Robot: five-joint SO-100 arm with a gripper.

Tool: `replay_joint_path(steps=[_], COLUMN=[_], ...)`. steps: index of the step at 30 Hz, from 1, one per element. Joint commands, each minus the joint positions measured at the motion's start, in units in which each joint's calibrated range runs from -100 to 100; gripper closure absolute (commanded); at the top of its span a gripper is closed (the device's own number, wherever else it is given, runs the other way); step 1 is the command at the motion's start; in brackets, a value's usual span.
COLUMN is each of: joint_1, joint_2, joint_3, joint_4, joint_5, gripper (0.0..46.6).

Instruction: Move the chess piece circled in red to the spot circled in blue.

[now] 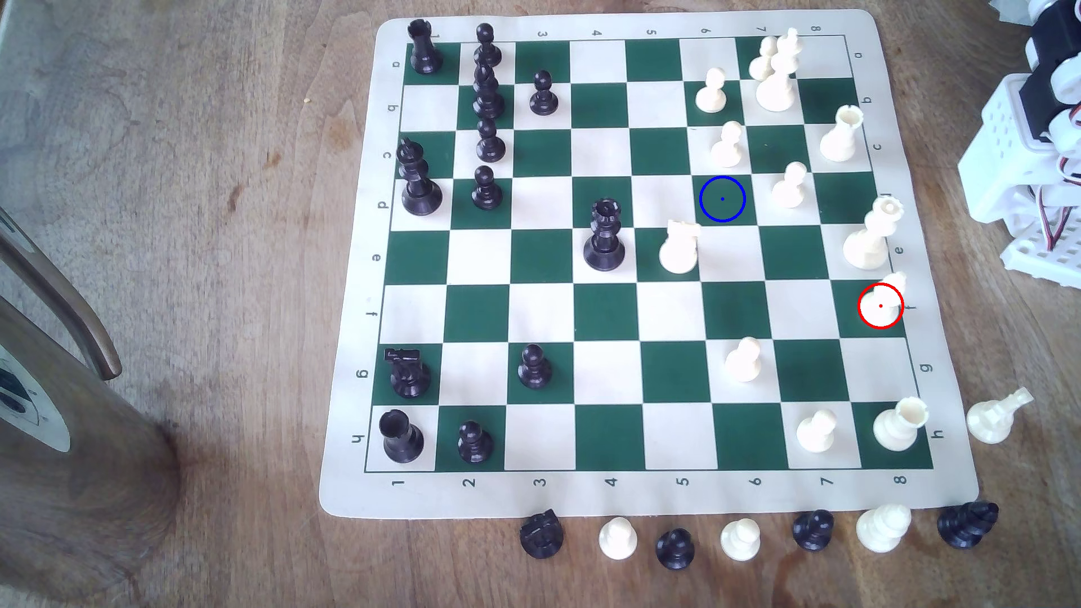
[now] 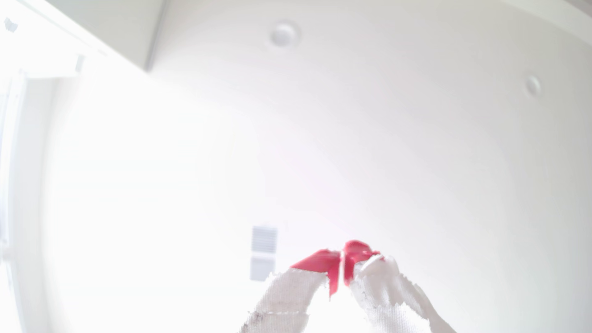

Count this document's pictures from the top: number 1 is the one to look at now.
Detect black king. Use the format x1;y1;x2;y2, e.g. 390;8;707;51
396;137;444;216

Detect red brown servo wires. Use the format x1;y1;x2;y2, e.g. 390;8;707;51
1034;181;1081;253

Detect white queen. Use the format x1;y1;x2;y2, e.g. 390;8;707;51
842;195;905;271

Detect green white chess mat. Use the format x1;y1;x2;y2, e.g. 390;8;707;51
318;8;981;520

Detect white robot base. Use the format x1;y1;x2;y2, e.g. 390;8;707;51
958;74;1081;290

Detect white bishop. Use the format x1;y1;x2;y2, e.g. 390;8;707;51
966;387;1035;445
855;504;913;554

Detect black knight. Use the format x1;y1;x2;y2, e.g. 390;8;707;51
519;508;565;560
384;347;432;400

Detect black pawn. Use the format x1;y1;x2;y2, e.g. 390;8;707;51
791;509;836;553
517;343;554;390
458;421;495;464
473;23;503;69
529;71;560;117
655;529;696;571
475;117;507;164
471;166;504;211

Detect rounded brown wooden body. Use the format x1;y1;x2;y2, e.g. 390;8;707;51
0;296;182;602

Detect white knight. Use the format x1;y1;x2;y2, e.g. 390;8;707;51
658;218;701;275

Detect white king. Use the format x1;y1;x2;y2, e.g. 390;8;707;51
755;27;803;113

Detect white pawn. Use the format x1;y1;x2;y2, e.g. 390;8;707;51
796;409;839;454
598;517;640;562
860;271;909;329
709;120;746;169
771;161;810;209
695;68;729;114
720;517;762;562
725;336;765;383
748;35;778;83

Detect black rook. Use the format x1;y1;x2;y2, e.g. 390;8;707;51
407;19;444;75
378;409;426;464

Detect white rook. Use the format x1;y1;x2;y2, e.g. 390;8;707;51
819;105;866;164
872;397;931;453

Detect black bishop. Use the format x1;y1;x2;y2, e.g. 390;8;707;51
471;63;506;120
936;500;1000;550

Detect black queen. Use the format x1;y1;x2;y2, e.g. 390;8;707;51
583;198;628;273

